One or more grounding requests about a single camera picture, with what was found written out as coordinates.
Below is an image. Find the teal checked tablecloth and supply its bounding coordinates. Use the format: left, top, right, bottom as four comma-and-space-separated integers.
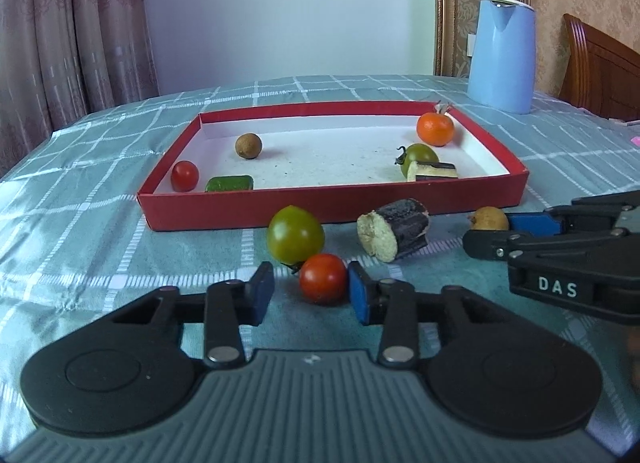
0, 74, 640, 463

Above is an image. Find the eggplant chunk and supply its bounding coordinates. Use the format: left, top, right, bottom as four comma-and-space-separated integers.
356, 198, 431, 263

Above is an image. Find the wooden chair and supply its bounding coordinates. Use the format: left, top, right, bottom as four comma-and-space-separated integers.
559, 13, 640, 121

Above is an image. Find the orange tomato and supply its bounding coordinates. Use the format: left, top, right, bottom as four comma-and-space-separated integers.
416, 112, 455, 147

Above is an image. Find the brown longan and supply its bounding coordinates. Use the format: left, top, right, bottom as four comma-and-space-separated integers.
467, 206, 510, 232
235, 133, 263, 160

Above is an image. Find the patterned pink curtain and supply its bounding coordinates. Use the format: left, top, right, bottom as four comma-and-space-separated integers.
0, 0, 160, 179

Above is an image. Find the red cherry tomato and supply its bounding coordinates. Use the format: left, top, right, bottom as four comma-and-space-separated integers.
171, 160, 200, 192
299, 253, 349, 305

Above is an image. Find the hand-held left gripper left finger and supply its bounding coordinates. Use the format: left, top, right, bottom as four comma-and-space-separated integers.
112, 261, 276, 370

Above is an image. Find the eggplant slice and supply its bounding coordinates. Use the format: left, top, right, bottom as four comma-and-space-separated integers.
406, 162, 458, 182

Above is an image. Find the light blue kettle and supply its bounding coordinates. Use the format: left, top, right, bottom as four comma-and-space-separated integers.
466, 0, 537, 115

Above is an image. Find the green tomato with stem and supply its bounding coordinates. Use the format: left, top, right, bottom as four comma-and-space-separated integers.
395, 143, 441, 180

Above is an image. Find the gold wall frame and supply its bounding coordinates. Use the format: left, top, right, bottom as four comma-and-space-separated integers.
432, 0, 531, 79

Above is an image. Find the shallow red cardboard box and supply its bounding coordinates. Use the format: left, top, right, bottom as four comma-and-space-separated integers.
136, 100, 528, 232

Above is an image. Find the green cucumber piece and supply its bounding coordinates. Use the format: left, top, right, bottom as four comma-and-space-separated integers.
205, 175, 255, 193

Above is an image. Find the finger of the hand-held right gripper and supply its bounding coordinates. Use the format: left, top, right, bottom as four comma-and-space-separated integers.
462, 227, 631, 260
507, 190, 640, 237

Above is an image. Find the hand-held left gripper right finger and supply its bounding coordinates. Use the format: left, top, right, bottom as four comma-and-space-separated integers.
347, 261, 506, 371

